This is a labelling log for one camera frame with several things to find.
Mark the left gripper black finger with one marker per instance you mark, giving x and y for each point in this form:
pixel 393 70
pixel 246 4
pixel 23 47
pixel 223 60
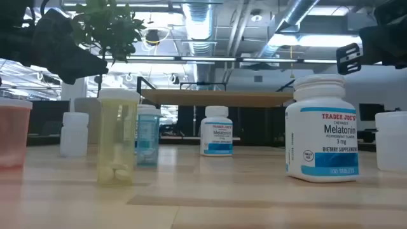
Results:
pixel 82 65

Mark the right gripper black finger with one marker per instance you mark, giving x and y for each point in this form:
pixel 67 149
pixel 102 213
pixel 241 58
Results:
pixel 349 58

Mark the small plain white bottle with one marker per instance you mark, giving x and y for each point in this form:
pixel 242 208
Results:
pixel 74 136
pixel 392 143

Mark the white melatonin bottle blue label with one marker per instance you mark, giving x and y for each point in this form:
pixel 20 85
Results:
pixel 216 136
pixel 321 136

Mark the yellow translucent pill bottle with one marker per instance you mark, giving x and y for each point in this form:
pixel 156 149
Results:
pixel 116 143

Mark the red translucent pill bottle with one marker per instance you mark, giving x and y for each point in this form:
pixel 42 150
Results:
pixel 14 133

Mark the blue translucent pill bottle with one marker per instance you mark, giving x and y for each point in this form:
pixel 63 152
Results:
pixel 147 140

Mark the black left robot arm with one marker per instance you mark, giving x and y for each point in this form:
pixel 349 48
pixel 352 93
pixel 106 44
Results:
pixel 14 41

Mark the long ceiling strip light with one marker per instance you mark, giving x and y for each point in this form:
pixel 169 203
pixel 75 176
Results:
pixel 208 59
pixel 268 60
pixel 151 58
pixel 319 61

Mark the tall white planter pot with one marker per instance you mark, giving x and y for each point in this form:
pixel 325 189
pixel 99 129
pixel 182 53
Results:
pixel 86 105

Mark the green leafy indoor tree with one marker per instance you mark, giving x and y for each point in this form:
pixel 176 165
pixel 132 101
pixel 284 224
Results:
pixel 108 28

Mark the black computer monitor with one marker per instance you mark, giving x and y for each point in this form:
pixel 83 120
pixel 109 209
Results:
pixel 370 112

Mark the black office partition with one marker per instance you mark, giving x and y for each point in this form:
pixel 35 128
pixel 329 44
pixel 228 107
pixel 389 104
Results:
pixel 44 114

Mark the black round ceiling fixture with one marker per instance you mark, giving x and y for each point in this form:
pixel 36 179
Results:
pixel 152 36

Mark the silver slanted ceiling duct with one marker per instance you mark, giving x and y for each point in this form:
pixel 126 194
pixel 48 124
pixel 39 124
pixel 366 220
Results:
pixel 286 25

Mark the silver spiral ceiling duct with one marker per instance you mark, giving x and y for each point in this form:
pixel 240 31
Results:
pixel 197 25

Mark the wooden shelf black metal frame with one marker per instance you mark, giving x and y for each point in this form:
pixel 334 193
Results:
pixel 216 98

